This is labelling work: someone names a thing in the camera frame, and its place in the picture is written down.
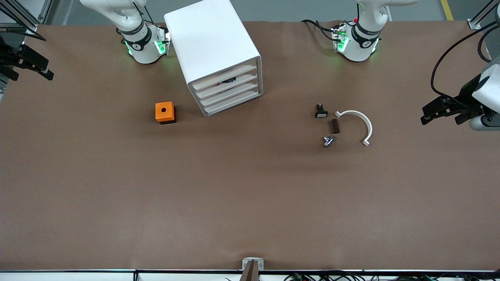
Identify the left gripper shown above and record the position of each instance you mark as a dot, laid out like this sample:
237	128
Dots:
467	93

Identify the silver metal fitting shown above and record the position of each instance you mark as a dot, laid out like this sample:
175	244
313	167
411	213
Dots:
328	141

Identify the aluminium frame profile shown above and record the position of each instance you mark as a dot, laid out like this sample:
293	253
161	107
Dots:
474	24
31	27

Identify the black white table edge rail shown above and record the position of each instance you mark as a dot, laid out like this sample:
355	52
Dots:
78	276

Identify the grey bracket with brown bar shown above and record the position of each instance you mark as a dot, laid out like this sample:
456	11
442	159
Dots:
252	273

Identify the brown table cover sheet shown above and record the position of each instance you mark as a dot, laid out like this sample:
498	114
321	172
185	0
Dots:
250	195

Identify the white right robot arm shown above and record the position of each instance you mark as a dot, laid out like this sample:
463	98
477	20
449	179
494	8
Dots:
143	54

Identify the white curved plastic bracket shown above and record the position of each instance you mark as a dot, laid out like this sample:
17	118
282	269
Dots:
369	128

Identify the small black square switch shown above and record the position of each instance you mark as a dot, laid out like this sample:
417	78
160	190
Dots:
321	113

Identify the orange button enclosure box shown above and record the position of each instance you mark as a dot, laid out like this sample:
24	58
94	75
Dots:
159	113

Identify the brown terminal block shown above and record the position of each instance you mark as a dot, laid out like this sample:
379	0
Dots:
335	127

